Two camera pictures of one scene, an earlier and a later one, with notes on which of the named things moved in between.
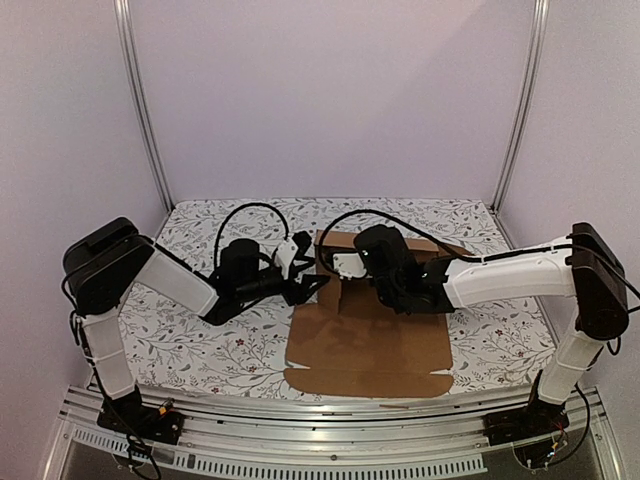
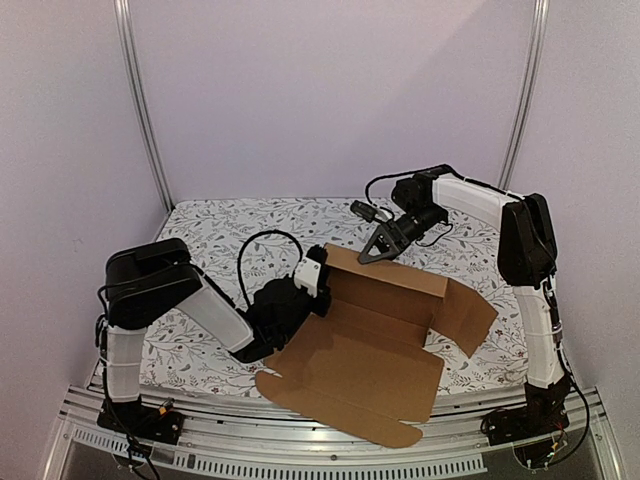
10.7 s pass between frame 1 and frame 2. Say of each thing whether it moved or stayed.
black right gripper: moved
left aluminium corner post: stayed
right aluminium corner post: stayed
